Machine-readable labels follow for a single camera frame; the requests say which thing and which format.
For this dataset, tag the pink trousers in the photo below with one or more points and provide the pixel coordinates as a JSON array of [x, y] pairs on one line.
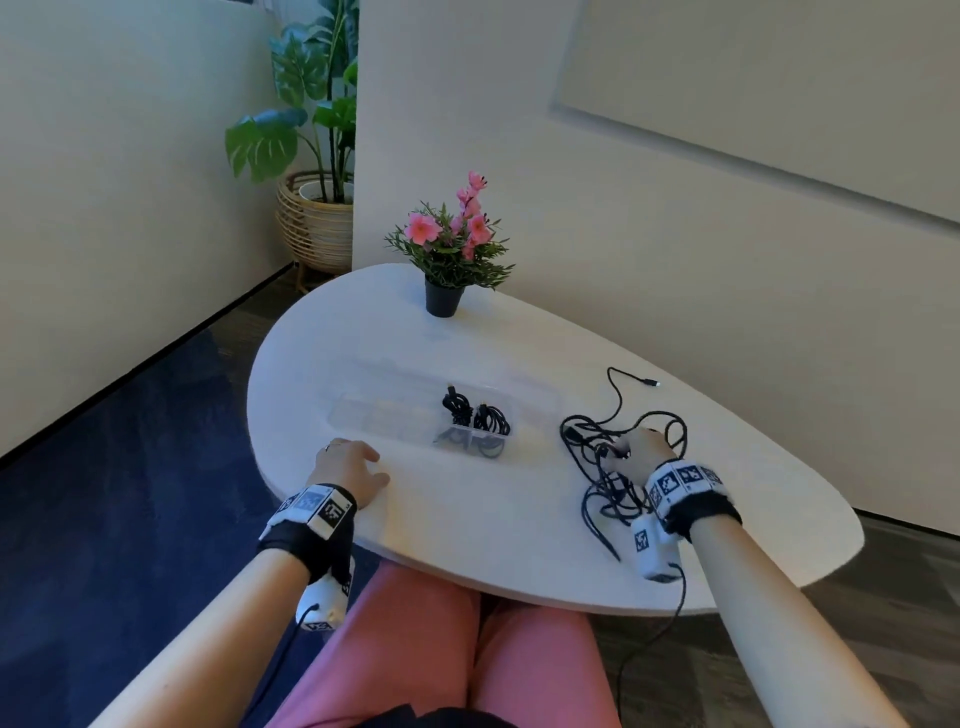
[[420, 645]]

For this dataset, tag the person's left hand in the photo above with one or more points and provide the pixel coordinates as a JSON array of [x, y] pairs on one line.
[[341, 469]]

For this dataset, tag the person's right forearm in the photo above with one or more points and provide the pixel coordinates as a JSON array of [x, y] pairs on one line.
[[780, 630]]

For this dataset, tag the white plant pot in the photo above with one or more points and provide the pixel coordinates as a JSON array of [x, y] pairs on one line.
[[319, 192]]

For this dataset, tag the person's left forearm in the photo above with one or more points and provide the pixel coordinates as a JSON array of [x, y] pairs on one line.
[[202, 645]]

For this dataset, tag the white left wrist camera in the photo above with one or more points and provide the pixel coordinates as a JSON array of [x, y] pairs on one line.
[[324, 604]]

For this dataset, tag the large green leafy plant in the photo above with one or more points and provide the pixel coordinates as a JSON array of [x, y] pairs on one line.
[[262, 142]]

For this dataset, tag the person's right hand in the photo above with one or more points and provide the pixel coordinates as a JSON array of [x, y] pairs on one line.
[[646, 450]]

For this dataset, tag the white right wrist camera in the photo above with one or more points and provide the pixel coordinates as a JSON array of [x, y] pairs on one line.
[[654, 547]]

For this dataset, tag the black left wristband with markers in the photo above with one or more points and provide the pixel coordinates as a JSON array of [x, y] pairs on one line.
[[311, 529]]

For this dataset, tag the black right wristband with markers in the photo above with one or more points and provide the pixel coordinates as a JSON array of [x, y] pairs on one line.
[[694, 491]]

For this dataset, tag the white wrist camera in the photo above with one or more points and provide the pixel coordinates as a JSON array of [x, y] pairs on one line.
[[654, 547], [324, 604]]

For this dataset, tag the person's right fingers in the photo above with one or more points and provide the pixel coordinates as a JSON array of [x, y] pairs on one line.
[[616, 456]]

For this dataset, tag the pink flower plant black pot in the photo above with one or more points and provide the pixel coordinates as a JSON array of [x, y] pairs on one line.
[[444, 296]]

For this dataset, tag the person's left thumb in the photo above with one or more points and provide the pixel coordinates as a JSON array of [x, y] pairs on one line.
[[379, 481]]

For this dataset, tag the black wristband with markers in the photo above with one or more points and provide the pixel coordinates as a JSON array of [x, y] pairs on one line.
[[311, 529], [694, 491]]

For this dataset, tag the clear plastic organizer box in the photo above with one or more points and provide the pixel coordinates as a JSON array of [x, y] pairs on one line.
[[390, 420]]

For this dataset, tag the wicker basket planter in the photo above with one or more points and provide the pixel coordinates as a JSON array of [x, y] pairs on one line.
[[315, 232]]

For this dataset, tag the black shirt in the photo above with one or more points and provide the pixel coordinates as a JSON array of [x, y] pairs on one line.
[[450, 718]]

